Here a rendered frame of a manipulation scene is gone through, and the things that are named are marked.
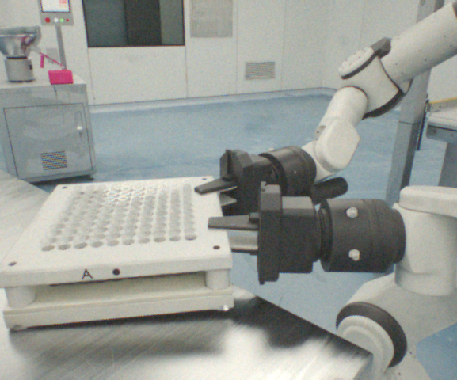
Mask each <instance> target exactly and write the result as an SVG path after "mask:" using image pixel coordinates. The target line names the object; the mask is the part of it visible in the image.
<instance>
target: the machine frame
mask: <svg viewBox="0 0 457 380"><path fill-rule="evenodd" d="M444 1H445V0H419V4H418V10H417V19H416V24H418V23H419V22H421V21H422V20H423V19H425V18H426V17H429V16H430V15H432V14H433V13H435V12H436V11H438V10H441V9H442V7H444ZM430 72H432V70H428V71H426V72H424V73H423V74H421V75H419V76H416V77H415V78H413V83H412V85H411V88H410V90H409V92H408V93H407V94H406V95H405V96H404V97H403V98H402V104H401V109H400V114H399V120H398V121H399V122H398V129H397V134H396V139H395V140H394V149H393V154H392V159H391V170H390V174H389V179H388V184H387V193H386V199H385V202H386V203H387V204H388V205H389V207H390V209H392V207H393V205H394V203H399V199H400V192H401V190H402V189H404V188H405V187H406V186H409V179H410V178H411V173H412V168H413V160H414V156H415V152H416V146H417V139H418V135H419V129H420V125H421V121H422V116H423V111H424V107H425V98H426V94H427V89H428V81H429V77H430ZM393 266H394V264H392V265H391V266H390V267H389V268H388V269H387V271H386V272H384V273H372V275H373V276H374V277H380V276H387V275H389V274H390V273H392V270H394V268H393Z"/></svg>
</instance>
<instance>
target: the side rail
mask: <svg viewBox="0 0 457 380"><path fill-rule="evenodd" d="M456 106H457V99H453V100H448V101H440V103H435V104H428V109H427V112H432V111H437V110H441V109H445V108H452V107H456ZM439 107H441V108H439Z"/></svg>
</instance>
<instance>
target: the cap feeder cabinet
mask: <svg viewBox="0 0 457 380"><path fill-rule="evenodd" d="M34 78H35V79H36V80H31V81H25V83H22V82H21V81H20V80H14V82H12V81H5V80H6V79H8V78H0V140H1V144H2V151H3V152H4V155H5V160H6V166H7V171H8V174H10V175H12V176H14V177H17V178H19V179H21V180H23V181H25V182H27V183H28V182H35V181H47V180H53V179H59V178H65V177H76V176H82V175H88V174H89V175H90V178H89V181H92V180H94V178H93V177H92V174H95V173H97V172H96V171H95V170H97V159H96V158H95V152H94V145H93V133H92V126H91V119H90V113H89V101H88V94H87V83H86V82H84V81H83V80H82V79H80V77H79V76H77V75H73V78H74V83H73V84H58V85H51V84H50V82H49V79H48V76H39V77H34Z"/></svg>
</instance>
